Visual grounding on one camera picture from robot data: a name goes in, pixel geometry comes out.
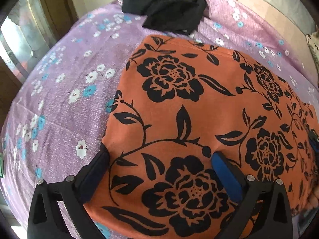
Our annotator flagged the orange black floral garment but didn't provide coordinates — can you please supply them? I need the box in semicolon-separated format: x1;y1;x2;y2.
85;36;318;238

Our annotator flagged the purple floral bed sheet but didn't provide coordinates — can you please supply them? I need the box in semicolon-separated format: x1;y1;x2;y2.
1;0;318;238

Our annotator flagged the cream brown floral cloth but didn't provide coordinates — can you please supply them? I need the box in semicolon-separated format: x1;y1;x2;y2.
306;26;319;64

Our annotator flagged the pink orange mattress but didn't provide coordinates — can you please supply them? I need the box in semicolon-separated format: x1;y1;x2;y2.
237;0;315;65

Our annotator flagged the wooden glass-panel door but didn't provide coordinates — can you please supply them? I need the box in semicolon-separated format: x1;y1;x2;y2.
1;0;78;122

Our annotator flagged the black crumpled garment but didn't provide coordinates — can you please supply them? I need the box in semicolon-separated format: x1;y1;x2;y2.
122;0;207;35

